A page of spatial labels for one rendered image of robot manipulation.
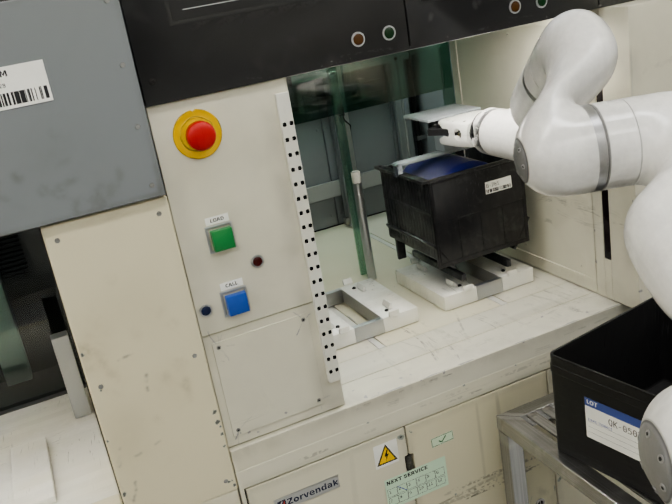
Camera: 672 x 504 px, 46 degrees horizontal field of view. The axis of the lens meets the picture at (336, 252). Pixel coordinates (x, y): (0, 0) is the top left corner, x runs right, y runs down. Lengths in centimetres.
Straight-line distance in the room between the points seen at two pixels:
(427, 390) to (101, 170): 65
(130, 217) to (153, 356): 20
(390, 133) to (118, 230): 125
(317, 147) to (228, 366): 104
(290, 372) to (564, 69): 61
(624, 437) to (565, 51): 55
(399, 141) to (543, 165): 131
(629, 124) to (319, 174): 134
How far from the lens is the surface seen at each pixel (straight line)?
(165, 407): 120
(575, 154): 90
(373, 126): 220
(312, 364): 126
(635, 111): 94
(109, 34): 107
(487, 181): 155
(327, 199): 217
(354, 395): 133
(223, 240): 113
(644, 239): 82
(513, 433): 141
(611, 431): 124
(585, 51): 99
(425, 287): 162
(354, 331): 149
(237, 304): 116
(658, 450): 68
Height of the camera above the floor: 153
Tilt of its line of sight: 19 degrees down
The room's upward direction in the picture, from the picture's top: 10 degrees counter-clockwise
